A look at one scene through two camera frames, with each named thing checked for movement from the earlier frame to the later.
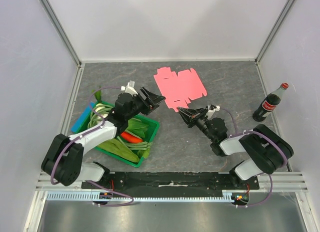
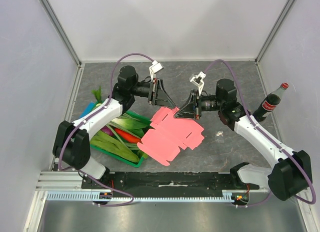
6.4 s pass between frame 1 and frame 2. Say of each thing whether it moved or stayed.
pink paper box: moved
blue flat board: stayed
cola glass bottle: stayed
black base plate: stayed
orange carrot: stayed
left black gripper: moved
